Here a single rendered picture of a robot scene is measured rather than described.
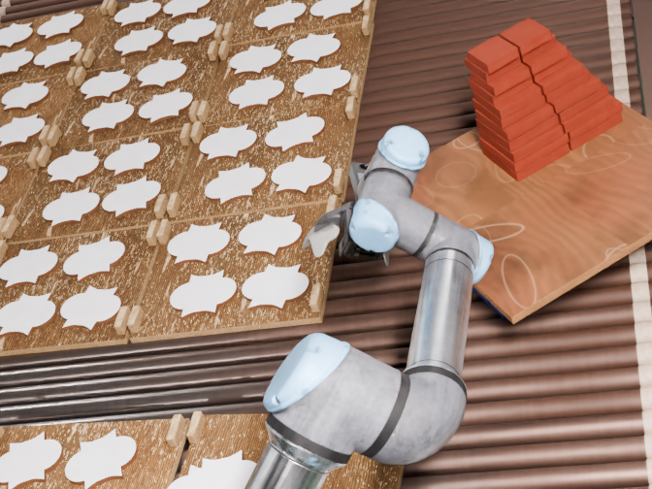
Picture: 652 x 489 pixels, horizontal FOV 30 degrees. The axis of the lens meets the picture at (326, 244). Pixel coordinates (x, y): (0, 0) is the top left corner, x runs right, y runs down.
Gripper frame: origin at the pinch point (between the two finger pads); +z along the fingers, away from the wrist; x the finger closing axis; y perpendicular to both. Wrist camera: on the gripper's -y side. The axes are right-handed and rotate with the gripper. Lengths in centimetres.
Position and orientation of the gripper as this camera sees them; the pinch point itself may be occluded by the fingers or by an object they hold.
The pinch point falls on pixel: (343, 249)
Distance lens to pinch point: 214.7
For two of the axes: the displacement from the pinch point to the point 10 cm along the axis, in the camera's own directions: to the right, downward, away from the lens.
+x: 9.6, 1.3, 2.3
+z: -2.6, 5.2, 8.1
